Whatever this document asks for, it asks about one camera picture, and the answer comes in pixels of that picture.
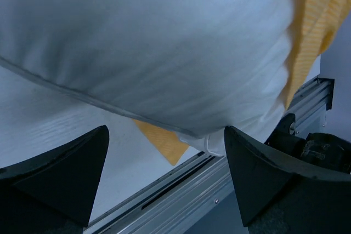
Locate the aluminium front rail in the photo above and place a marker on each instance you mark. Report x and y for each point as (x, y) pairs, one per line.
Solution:
(177, 200)

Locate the white pillow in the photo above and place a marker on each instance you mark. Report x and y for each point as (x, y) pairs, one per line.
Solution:
(192, 67)

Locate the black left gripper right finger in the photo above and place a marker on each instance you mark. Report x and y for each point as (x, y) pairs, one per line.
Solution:
(274, 189)

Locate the orange Mickey Mouse pillowcase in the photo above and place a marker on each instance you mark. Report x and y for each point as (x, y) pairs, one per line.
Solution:
(320, 21)

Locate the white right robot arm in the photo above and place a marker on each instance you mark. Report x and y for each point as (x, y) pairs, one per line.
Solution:
(320, 149)

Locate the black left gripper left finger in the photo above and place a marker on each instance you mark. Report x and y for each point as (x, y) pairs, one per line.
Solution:
(56, 188)

